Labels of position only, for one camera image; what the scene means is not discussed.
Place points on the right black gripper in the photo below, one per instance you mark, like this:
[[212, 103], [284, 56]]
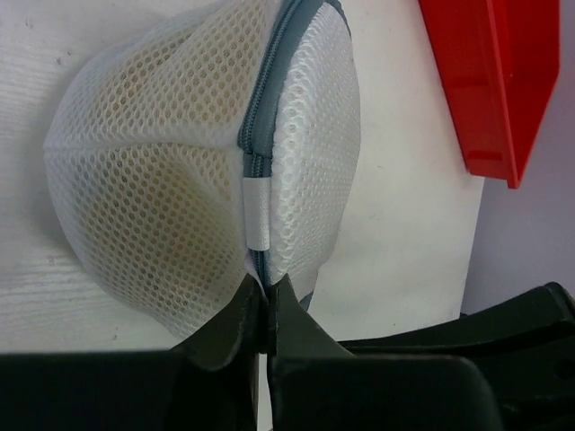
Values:
[[524, 348]]

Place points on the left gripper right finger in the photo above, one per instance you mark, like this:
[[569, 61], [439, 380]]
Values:
[[317, 384]]

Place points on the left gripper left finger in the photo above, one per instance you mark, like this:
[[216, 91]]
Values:
[[207, 382]]

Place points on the white mesh laundry bag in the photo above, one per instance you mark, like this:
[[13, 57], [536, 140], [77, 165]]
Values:
[[299, 138]]

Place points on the beige bra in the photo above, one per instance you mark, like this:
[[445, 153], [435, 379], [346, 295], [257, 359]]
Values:
[[157, 190]]

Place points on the red plastic bin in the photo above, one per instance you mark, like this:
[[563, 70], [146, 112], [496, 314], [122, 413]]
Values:
[[498, 62]]

